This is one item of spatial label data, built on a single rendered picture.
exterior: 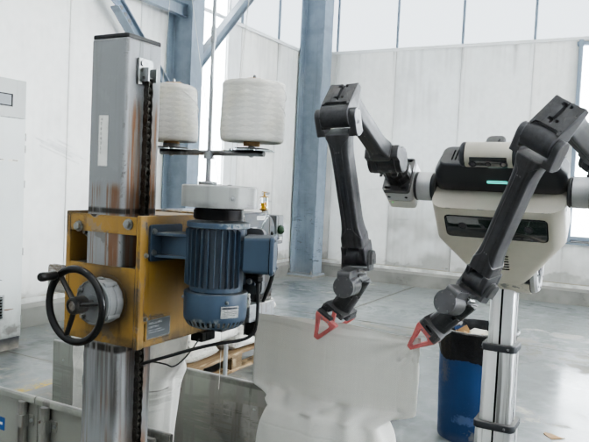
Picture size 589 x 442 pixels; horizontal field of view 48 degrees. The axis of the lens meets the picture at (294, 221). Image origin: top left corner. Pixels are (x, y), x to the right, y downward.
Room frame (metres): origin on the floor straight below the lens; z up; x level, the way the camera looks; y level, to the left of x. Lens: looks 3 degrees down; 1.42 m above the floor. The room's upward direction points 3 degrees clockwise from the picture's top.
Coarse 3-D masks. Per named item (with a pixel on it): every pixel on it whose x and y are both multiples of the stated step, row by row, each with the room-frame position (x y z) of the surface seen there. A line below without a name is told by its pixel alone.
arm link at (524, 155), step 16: (512, 144) 1.45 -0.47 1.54; (560, 144) 1.37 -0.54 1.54; (528, 160) 1.41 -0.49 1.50; (544, 160) 1.39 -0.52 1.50; (560, 160) 1.39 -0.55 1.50; (512, 176) 1.45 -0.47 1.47; (528, 176) 1.42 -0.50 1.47; (512, 192) 1.45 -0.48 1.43; (528, 192) 1.45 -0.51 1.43; (512, 208) 1.46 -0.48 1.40; (496, 224) 1.50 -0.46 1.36; (512, 224) 1.48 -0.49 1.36; (496, 240) 1.50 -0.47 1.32; (480, 256) 1.54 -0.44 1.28; (496, 256) 1.52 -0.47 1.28; (464, 272) 1.59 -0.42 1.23; (480, 272) 1.55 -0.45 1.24; (496, 272) 1.55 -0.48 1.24; (480, 288) 1.56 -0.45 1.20
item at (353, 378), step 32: (288, 320) 1.83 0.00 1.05; (256, 352) 1.88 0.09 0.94; (288, 352) 1.82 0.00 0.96; (320, 352) 1.75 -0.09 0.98; (352, 352) 1.71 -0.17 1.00; (384, 352) 1.69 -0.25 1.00; (416, 352) 1.65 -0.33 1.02; (256, 384) 1.87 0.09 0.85; (288, 384) 1.82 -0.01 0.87; (320, 384) 1.74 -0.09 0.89; (352, 384) 1.71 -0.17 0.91; (384, 384) 1.69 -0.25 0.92; (416, 384) 1.65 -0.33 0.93; (288, 416) 1.76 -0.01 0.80; (320, 416) 1.72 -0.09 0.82; (352, 416) 1.68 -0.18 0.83; (384, 416) 1.67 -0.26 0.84
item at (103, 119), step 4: (100, 116) 1.57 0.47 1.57; (104, 116) 1.56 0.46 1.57; (108, 116) 1.56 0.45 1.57; (100, 120) 1.57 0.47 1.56; (104, 120) 1.56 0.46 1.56; (108, 120) 1.56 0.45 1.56; (100, 124) 1.57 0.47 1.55; (104, 124) 1.56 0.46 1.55; (108, 124) 1.56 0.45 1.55; (100, 128) 1.57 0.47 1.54; (104, 128) 1.56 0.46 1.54; (100, 132) 1.57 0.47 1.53; (104, 132) 1.56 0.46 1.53; (100, 136) 1.57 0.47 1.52; (104, 136) 1.56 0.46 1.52; (100, 140) 1.57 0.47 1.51; (104, 140) 1.56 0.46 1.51; (100, 144) 1.57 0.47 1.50; (104, 144) 1.56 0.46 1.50; (100, 148) 1.57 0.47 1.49; (104, 148) 1.56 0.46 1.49; (100, 152) 1.57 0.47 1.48; (104, 152) 1.56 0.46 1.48; (100, 156) 1.57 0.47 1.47; (104, 156) 1.56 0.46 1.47; (100, 160) 1.57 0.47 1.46; (104, 160) 1.56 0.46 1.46; (100, 164) 1.57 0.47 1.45; (104, 164) 1.56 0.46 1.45
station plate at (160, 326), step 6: (156, 318) 1.56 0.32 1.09; (162, 318) 1.58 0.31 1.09; (168, 318) 1.60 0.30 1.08; (150, 324) 1.54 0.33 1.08; (156, 324) 1.56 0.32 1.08; (162, 324) 1.58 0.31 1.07; (168, 324) 1.60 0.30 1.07; (150, 330) 1.54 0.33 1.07; (156, 330) 1.56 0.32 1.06; (162, 330) 1.58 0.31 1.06; (168, 330) 1.60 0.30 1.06; (150, 336) 1.54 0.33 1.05; (156, 336) 1.56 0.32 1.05
